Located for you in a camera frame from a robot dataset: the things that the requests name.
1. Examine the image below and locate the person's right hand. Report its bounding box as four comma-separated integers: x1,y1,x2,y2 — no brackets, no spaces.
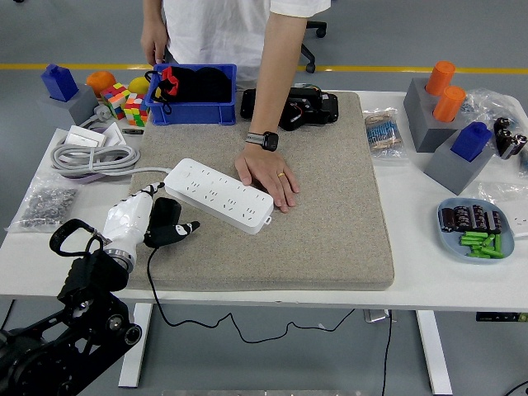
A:
139,20,170,66

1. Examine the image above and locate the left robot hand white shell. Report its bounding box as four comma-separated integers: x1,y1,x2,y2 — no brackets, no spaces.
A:
100,181,202,259

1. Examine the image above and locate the person's left hand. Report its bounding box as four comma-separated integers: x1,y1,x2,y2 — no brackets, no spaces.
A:
233,144,301,214

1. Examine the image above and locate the black plug with cord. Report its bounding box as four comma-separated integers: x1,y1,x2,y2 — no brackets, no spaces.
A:
147,196,356,344

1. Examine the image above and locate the white power strip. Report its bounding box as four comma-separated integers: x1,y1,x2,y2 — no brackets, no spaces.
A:
163,158,275,235

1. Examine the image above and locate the black wrist watch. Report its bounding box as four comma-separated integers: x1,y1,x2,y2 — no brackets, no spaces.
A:
245,130,280,153

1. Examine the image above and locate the yellow ball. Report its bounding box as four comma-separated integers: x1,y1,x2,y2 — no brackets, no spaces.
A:
127,76,150,95

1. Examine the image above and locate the purple flat tray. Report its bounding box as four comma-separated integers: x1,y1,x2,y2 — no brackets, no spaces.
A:
61,171,109,183

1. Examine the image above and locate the person's torso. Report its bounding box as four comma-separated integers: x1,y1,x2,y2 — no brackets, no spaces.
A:
163,0,332,83

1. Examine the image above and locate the orange ball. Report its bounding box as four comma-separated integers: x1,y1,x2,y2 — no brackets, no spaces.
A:
85,70,117,99

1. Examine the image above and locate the black pouch with red trim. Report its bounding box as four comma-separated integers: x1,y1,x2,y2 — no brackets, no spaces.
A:
144,65,233,115

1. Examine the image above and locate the colourful puzzle cube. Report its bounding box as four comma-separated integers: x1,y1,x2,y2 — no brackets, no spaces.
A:
99,82,131,120
122,92,150,127

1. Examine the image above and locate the clear bag of screws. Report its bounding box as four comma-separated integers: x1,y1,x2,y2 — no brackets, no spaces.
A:
7,172,82,234

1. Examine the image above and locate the blue plastic bin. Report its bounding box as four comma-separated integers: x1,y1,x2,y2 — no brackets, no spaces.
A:
147,63,238,126

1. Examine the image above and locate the black mechanical module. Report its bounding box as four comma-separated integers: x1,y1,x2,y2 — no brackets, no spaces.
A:
239,84,340,132

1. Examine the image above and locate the grey-brown mat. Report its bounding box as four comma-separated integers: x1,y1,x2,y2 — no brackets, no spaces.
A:
109,91,395,292

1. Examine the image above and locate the blue plastic block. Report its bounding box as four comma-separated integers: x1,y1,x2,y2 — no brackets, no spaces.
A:
449,120,493,163
40,64,79,102

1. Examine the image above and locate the black office chair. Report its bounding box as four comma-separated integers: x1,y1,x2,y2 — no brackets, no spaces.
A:
299,20,328,74

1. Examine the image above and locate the clear bag of resistors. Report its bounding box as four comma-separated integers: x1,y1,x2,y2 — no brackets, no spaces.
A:
361,106,410,161

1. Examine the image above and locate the white table leg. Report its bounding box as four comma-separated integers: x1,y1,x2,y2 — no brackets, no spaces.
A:
415,309,454,396
118,303,153,389

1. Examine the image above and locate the large grey block holder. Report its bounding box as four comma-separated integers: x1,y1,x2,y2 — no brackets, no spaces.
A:
403,77,469,153

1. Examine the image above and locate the orange cylinder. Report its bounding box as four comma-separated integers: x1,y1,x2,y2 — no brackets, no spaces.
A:
425,60,456,97
431,85,467,123

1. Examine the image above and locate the light blue plate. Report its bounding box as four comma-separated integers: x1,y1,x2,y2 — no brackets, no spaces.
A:
436,196,516,265

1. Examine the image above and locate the crumpled clear plastic bag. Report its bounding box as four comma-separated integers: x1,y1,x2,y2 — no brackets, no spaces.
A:
460,87,523,137

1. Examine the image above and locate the clear bag with white parts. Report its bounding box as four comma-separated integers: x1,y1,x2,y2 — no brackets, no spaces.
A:
476,179,528,240

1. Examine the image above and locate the black desk height controller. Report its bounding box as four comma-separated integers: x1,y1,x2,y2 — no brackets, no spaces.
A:
475,312,528,323

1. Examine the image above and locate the grey coiled power cable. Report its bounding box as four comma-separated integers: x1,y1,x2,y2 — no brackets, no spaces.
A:
49,142,173,181

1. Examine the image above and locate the white wall switch box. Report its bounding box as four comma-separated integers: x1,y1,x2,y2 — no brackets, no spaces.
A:
64,125,107,149

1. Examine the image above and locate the thin black cable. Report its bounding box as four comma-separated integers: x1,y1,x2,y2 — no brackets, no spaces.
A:
0,299,16,331

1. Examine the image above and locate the metal bracket under table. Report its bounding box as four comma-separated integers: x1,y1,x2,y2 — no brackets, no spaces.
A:
362,308,398,323

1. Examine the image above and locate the black hanging cable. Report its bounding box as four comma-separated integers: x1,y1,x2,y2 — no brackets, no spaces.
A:
379,309,394,396

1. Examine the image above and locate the black floor cable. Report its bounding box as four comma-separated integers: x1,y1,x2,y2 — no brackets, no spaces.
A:
503,379,528,396

